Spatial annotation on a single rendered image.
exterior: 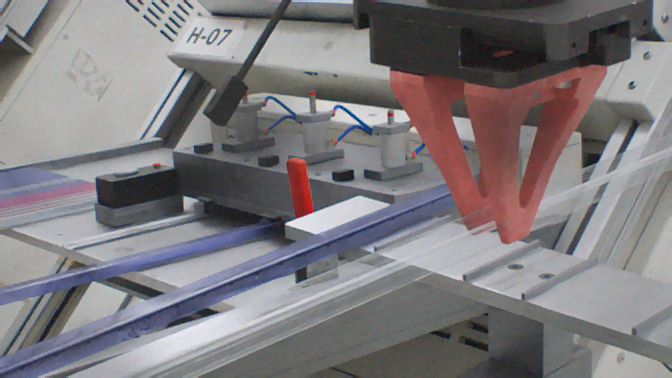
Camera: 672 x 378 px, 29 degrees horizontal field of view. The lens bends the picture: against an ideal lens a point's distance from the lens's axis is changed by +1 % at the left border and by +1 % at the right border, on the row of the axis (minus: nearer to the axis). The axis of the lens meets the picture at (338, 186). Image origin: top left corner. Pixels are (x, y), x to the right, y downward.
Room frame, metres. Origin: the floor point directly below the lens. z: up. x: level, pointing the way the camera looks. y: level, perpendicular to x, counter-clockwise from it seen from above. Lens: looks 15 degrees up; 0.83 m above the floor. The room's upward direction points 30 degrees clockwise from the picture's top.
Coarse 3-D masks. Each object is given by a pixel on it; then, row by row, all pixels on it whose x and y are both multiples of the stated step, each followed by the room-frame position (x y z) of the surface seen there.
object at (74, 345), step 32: (448, 192) 0.80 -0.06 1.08; (352, 224) 0.77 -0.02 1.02; (384, 224) 0.77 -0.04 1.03; (288, 256) 0.73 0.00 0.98; (320, 256) 0.75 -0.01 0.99; (192, 288) 0.70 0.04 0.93; (224, 288) 0.71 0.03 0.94; (128, 320) 0.68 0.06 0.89; (160, 320) 0.69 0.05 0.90; (32, 352) 0.65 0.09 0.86; (64, 352) 0.66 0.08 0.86; (96, 352) 0.67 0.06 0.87
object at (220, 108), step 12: (228, 84) 1.12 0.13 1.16; (240, 84) 1.13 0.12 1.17; (216, 96) 1.12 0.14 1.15; (228, 96) 1.12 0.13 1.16; (240, 96) 1.13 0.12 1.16; (204, 108) 1.13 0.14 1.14; (216, 108) 1.12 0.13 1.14; (228, 108) 1.13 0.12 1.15; (216, 120) 1.13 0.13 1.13; (228, 120) 1.13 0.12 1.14
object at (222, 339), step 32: (608, 160) 0.55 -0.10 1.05; (640, 160) 0.54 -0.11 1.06; (544, 192) 0.52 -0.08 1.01; (576, 192) 0.52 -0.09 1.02; (608, 192) 0.54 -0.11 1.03; (448, 224) 0.49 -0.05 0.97; (480, 224) 0.49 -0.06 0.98; (544, 224) 0.51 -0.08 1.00; (384, 256) 0.47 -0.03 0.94; (416, 256) 0.47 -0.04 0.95; (448, 256) 0.48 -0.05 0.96; (288, 288) 0.45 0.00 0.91; (320, 288) 0.45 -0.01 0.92; (352, 288) 0.45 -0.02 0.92; (384, 288) 0.46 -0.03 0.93; (224, 320) 0.43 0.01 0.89; (256, 320) 0.43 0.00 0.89; (288, 320) 0.44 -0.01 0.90; (320, 320) 0.45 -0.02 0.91; (128, 352) 0.42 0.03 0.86; (160, 352) 0.41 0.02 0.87; (192, 352) 0.42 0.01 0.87; (224, 352) 0.43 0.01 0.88
